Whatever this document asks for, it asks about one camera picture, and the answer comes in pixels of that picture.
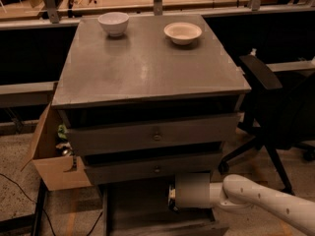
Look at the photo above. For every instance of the deep white bowl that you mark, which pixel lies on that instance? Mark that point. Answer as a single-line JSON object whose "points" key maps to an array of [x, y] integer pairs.
{"points": [[114, 23]]}

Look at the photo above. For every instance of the black office chair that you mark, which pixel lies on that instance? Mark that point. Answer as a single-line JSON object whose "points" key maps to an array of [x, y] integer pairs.
{"points": [[278, 113]]}

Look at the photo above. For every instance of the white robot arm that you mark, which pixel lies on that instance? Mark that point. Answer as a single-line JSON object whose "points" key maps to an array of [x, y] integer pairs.
{"points": [[236, 194]]}

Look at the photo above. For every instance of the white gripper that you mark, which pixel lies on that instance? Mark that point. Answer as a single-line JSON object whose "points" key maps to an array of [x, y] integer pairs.
{"points": [[192, 190]]}

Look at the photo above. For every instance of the open cardboard box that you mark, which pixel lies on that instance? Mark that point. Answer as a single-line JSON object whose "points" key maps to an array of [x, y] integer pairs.
{"points": [[57, 172]]}

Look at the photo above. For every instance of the open bottom grey drawer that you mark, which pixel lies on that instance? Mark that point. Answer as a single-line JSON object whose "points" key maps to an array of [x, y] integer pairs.
{"points": [[140, 208]]}

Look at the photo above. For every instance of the black metal floor frame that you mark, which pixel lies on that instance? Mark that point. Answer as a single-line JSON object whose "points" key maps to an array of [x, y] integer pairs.
{"points": [[26, 224]]}

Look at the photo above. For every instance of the middle grey drawer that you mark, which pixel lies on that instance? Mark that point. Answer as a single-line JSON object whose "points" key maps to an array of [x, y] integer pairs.
{"points": [[165, 166]]}

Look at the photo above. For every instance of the green trash in box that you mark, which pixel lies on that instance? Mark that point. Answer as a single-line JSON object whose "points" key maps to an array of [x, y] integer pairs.
{"points": [[61, 132]]}

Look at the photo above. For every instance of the shallow white bowl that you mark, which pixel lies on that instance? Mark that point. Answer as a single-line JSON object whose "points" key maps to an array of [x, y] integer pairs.
{"points": [[182, 33]]}

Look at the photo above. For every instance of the top grey drawer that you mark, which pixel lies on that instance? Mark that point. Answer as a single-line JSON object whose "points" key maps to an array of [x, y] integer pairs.
{"points": [[180, 132]]}

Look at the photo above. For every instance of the grey drawer cabinet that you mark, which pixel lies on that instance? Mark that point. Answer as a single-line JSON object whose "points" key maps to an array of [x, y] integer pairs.
{"points": [[142, 76]]}

